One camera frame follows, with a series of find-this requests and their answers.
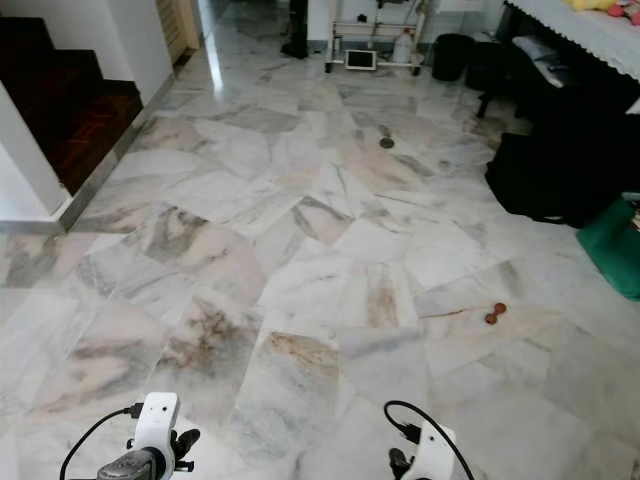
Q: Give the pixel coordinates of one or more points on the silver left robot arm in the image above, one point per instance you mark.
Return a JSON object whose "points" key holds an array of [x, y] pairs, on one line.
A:
{"points": [[130, 467]]}

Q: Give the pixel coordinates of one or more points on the small red dumbbell toy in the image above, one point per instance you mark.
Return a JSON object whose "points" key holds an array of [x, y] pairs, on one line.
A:
{"points": [[495, 313]]}

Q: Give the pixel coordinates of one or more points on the green bag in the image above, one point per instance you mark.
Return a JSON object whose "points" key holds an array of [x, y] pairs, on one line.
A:
{"points": [[612, 245]]}

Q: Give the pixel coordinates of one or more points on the round metal floor drain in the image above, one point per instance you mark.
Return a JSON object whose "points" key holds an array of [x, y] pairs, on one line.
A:
{"points": [[386, 142]]}

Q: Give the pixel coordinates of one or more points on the large black bag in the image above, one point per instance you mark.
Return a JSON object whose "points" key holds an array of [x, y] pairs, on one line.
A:
{"points": [[555, 180]]}

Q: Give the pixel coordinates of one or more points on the dark wooden staircase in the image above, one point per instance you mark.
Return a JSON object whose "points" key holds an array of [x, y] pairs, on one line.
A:
{"points": [[75, 105]]}

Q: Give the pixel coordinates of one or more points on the white framed tablet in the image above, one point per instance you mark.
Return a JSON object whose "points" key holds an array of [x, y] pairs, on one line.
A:
{"points": [[361, 60]]}

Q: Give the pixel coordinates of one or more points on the black round bin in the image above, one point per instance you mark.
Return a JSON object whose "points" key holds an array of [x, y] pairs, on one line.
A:
{"points": [[452, 56]]}

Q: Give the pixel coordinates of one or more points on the light wooden door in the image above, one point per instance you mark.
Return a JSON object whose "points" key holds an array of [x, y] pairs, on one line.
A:
{"points": [[178, 28]]}

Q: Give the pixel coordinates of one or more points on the white plastic bottle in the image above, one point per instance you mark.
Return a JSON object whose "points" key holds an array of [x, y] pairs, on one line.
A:
{"points": [[404, 48]]}

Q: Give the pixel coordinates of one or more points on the black floor stand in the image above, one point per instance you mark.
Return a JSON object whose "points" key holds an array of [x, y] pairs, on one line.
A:
{"points": [[295, 30]]}

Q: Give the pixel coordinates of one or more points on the white metal trolley rack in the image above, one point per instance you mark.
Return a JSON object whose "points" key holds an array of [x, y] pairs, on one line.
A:
{"points": [[338, 30]]}

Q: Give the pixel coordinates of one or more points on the table with white lace cloth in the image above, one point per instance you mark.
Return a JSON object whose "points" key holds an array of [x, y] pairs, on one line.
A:
{"points": [[585, 35]]}

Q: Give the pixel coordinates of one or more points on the yellow plush toy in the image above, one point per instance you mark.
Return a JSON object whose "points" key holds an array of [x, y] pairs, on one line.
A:
{"points": [[595, 4]]}

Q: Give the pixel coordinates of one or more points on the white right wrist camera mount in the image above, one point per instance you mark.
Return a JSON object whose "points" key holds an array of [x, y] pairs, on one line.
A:
{"points": [[434, 452]]}

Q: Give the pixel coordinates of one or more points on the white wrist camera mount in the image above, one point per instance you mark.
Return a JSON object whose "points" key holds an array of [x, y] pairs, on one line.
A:
{"points": [[157, 418], [434, 452]]}

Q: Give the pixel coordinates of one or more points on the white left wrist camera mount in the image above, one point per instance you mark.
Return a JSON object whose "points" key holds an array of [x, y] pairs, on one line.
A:
{"points": [[157, 418]]}

